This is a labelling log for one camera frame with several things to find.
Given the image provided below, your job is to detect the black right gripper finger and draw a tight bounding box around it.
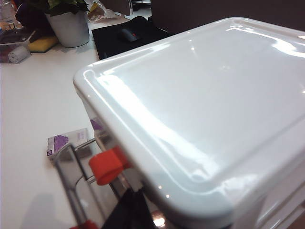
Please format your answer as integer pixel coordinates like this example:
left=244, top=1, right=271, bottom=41
left=102, top=187, right=153, bottom=229

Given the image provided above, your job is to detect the napkin pack purple print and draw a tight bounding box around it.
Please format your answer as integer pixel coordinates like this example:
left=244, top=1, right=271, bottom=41
left=46, top=128, right=89, bottom=165

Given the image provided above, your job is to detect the black mouse pad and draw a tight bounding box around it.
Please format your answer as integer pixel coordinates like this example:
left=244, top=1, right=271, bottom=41
left=91, top=16, right=172, bottom=60

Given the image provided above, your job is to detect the black computer mouse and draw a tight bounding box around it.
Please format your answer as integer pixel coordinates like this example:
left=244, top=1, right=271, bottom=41
left=118, top=28, right=139, bottom=43

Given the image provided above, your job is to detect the yellow sponge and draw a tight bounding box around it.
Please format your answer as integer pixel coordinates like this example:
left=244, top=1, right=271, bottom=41
left=28, top=35, right=59, bottom=53

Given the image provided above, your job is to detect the white plant pot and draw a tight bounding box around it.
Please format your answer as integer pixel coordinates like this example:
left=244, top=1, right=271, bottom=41
left=44, top=10, right=91, bottom=48

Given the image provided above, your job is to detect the crumpled plastic bag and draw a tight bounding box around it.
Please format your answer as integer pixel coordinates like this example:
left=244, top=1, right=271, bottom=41
left=87, top=1, right=125, bottom=23

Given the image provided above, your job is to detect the green potted plant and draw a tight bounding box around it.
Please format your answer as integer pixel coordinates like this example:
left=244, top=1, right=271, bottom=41
left=46, top=0, right=90, bottom=17

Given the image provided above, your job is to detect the grey desk partition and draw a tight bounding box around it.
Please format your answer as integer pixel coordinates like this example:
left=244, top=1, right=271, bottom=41
left=151, top=0, right=305, bottom=33

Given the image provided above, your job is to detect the white plastic drawer cabinet frame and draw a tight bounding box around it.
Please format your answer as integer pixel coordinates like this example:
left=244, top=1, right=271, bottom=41
left=72, top=16, right=305, bottom=229

